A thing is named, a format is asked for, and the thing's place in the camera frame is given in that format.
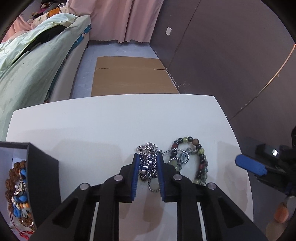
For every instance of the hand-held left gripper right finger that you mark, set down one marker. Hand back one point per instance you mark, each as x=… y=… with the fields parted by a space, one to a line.
x=161 y=176

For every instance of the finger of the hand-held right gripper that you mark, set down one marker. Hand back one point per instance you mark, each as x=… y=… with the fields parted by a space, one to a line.
x=270 y=183
x=251 y=164

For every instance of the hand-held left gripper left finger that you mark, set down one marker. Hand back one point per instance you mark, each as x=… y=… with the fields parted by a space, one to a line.
x=135 y=176

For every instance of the orange cream bead pendant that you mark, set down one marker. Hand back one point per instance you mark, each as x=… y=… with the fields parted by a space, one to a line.
x=282 y=212

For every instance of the black jewelry box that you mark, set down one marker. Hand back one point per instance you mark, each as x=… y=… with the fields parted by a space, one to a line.
x=44 y=176

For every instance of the blue knot ornament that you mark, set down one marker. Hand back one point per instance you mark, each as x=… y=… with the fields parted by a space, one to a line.
x=18 y=199

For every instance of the flat cardboard sheet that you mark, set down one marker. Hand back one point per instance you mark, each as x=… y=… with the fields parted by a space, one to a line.
x=129 y=76

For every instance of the bed with green sheet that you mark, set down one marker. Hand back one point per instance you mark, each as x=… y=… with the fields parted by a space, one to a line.
x=30 y=76

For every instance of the wide pink curtain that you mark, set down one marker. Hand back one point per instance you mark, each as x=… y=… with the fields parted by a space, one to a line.
x=111 y=18

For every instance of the black garment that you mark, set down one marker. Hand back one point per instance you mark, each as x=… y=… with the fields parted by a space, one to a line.
x=49 y=33

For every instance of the light green duvet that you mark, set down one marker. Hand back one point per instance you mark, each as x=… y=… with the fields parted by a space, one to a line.
x=27 y=34

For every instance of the orange box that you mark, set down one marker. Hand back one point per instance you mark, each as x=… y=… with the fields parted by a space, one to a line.
x=54 y=11

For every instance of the plush toys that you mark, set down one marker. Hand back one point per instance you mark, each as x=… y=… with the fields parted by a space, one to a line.
x=38 y=14

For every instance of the white wall outlet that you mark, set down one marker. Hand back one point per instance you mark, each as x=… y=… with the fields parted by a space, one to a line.
x=169 y=31

